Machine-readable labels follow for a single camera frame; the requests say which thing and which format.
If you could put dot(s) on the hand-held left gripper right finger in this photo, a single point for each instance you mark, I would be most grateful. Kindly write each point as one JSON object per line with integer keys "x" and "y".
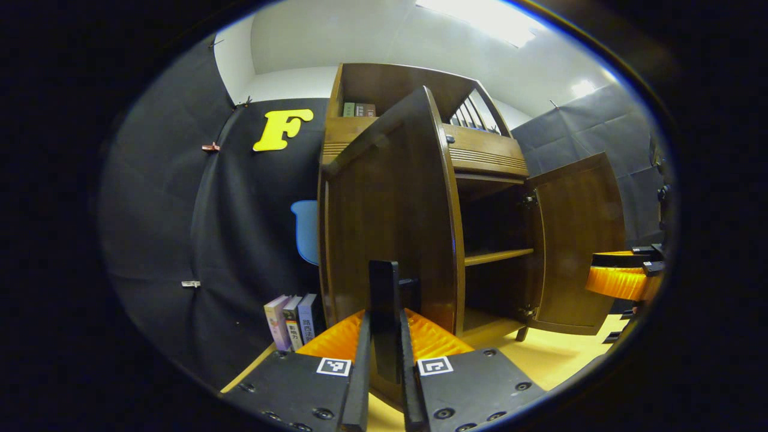
{"x": 411, "y": 390}

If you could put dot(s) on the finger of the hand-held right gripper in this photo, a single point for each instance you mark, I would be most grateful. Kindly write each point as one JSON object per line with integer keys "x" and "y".
{"x": 624, "y": 282}

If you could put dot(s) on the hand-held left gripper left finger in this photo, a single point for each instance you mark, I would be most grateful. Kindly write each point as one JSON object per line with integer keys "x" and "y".
{"x": 360, "y": 384}

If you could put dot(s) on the wooden shoe cabinet door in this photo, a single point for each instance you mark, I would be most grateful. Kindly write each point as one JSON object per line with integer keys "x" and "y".
{"x": 582, "y": 240}
{"x": 390, "y": 210}

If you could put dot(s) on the wooden double-door shoe cabinet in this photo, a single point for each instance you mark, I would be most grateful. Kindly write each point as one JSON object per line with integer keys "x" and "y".
{"x": 390, "y": 81}

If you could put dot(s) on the wooden inner cabinet shelf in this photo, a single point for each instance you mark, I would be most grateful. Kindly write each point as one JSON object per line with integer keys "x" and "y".
{"x": 498, "y": 257}

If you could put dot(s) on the blue book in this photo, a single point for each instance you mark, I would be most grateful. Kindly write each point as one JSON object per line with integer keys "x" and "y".
{"x": 309, "y": 318}

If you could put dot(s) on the dark book with orange print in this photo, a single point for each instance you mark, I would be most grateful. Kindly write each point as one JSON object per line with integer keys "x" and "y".
{"x": 293, "y": 324}

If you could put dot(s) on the black tripod stand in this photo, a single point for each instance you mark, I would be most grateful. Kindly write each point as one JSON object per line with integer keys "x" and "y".
{"x": 662, "y": 195}

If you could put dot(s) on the black backdrop cloth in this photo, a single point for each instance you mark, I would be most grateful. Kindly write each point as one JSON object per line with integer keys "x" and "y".
{"x": 576, "y": 129}
{"x": 240, "y": 228}

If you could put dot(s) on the blue chair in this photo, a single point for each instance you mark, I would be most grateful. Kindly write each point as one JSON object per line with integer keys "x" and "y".
{"x": 307, "y": 231}

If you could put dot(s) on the wooden drawer with black knob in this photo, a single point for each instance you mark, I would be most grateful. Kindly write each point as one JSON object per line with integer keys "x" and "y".
{"x": 486, "y": 150}

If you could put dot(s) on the white clip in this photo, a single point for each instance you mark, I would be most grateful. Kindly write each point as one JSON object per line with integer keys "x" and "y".
{"x": 191, "y": 284}

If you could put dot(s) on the small ceiling light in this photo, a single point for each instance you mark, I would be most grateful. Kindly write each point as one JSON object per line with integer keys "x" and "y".
{"x": 582, "y": 87}

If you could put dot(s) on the brown book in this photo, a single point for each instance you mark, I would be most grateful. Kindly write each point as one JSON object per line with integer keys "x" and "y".
{"x": 365, "y": 110}

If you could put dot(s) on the green book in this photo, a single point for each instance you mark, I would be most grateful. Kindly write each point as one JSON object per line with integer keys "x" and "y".
{"x": 348, "y": 109}

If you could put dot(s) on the pink clip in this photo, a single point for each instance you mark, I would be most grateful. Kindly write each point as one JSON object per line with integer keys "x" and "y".
{"x": 210, "y": 147}

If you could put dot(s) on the large ceiling light panel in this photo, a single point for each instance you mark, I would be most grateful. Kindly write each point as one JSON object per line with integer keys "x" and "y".
{"x": 480, "y": 18}

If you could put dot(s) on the dark clip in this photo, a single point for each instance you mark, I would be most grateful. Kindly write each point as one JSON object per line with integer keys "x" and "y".
{"x": 244, "y": 102}

